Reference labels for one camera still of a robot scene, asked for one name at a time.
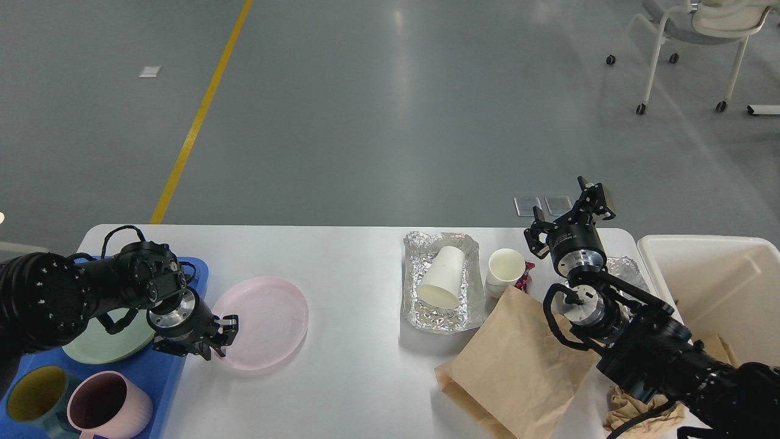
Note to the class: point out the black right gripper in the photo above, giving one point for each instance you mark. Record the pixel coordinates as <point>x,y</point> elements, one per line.
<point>576,245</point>

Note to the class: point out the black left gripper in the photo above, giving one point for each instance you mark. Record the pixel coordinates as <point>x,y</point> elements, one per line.
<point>185,326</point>

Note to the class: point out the pink plate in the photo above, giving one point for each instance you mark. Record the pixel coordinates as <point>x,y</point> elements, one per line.
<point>273,318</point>

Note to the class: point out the crushed red soda can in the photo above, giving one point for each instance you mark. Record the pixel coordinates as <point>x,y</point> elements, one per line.
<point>522,282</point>

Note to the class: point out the dark teal mug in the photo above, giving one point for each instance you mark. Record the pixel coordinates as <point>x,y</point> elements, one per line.
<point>40,400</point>

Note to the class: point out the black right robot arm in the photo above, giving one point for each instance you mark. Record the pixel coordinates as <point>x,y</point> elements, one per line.
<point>642,348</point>

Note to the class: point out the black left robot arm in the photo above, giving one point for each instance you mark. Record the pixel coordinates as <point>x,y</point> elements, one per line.
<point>48,300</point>

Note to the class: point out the grey floor socket plate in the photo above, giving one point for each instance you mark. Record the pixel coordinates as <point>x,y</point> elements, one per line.
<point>525,205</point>
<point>558,205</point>

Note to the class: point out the blue plastic tray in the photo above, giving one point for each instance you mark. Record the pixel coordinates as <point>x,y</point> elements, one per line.
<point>154,372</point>

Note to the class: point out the crumpled foil piece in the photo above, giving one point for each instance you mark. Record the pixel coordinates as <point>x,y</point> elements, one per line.
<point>627,268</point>

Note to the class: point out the white paper cup upright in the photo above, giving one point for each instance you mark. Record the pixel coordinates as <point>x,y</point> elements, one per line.
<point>505,267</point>

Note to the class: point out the light green plate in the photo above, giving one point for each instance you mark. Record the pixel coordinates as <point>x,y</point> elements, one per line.
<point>96,347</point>

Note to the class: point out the pink ribbed mug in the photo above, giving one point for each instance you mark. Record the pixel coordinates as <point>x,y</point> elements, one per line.
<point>108,405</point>

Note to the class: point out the white paper cup lying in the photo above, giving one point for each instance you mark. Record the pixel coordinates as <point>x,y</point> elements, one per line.
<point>440,285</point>

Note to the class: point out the aluminium foil tray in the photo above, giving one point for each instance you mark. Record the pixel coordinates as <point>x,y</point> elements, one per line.
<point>420,251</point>

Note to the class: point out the brown paper bag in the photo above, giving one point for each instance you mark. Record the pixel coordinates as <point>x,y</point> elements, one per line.
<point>514,378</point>

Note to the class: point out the white plastic bin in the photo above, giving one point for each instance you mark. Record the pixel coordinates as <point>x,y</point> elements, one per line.
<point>720,285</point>

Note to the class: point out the crumpled brown paper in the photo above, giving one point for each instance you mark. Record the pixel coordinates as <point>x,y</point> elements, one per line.
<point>623,407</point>

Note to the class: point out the white furniture foot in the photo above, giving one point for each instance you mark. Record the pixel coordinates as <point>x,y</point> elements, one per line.
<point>763,110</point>

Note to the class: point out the white office chair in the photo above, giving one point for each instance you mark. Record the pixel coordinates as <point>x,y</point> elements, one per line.
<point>697,23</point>

